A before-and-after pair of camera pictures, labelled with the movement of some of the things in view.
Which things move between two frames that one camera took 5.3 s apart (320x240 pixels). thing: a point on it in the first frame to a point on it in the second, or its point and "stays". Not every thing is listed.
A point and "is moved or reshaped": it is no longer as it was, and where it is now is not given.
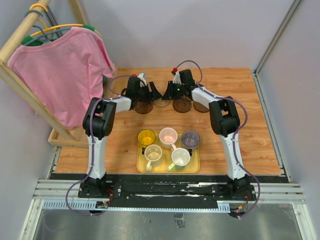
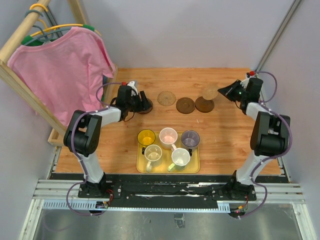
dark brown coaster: [144, 108] stays
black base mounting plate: [167, 194] stays
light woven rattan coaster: [162, 103] is moved or reshaped
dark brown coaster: [200, 107] stays
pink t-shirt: [65, 72] stays
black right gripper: [169, 94] to [228, 90]
